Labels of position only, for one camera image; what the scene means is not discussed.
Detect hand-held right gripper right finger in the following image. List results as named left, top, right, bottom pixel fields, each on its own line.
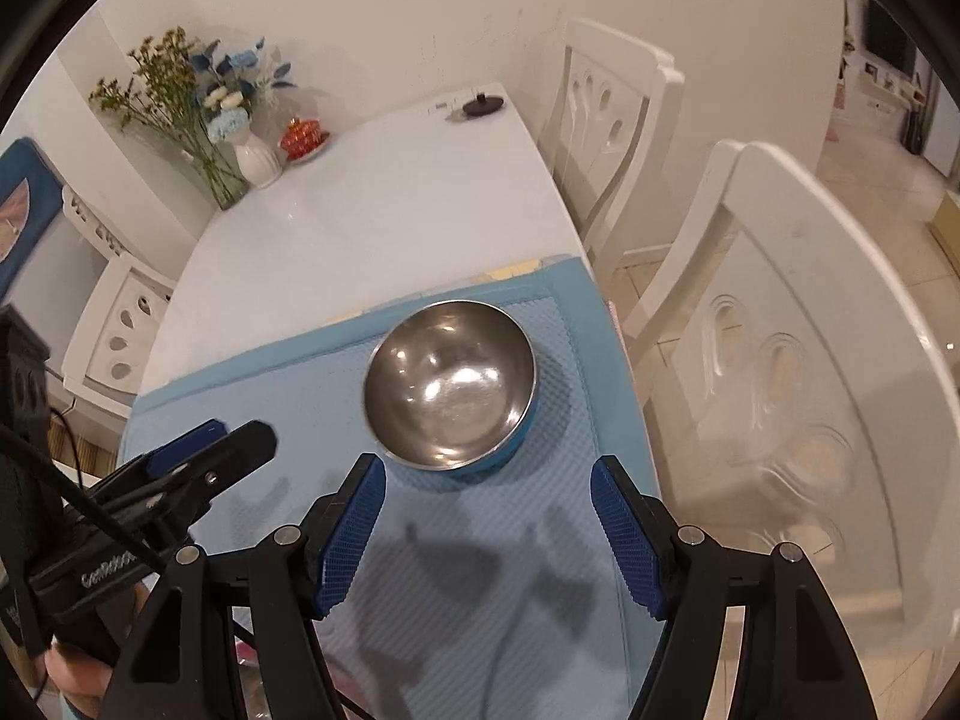
left=589, top=454, right=878, bottom=720

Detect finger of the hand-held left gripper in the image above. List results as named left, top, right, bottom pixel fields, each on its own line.
left=146, top=420, right=280, bottom=518
left=112, top=418, right=230, bottom=488

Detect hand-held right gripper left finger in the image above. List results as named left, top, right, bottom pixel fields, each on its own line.
left=97, top=452, right=387, bottom=720

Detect metal bowl with blue outside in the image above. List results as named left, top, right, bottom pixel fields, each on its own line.
left=362, top=300, right=539, bottom=475

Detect person's left hand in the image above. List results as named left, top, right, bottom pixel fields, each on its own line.
left=41, top=639, right=115, bottom=715

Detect blue table mat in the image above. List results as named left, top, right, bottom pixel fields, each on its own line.
left=116, top=255, right=665, bottom=720

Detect white chair with cutouts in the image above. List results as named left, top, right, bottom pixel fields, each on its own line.
left=60, top=184, right=179, bottom=421
left=621, top=139, right=960, bottom=661
left=536, top=17, right=685, bottom=275

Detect glass vase with wildflowers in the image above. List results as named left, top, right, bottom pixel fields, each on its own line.
left=90, top=26, right=252, bottom=211

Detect white vase with blue flowers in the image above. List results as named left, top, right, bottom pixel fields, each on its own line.
left=187, top=37, right=297, bottom=188

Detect blue printed cushion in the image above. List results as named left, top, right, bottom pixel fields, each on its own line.
left=0, top=136, right=65, bottom=301

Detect red patterned lidded pot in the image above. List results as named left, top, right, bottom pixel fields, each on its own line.
left=279, top=118, right=320, bottom=158

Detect black cable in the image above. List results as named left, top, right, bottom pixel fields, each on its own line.
left=0, top=420, right=170, bottom=575

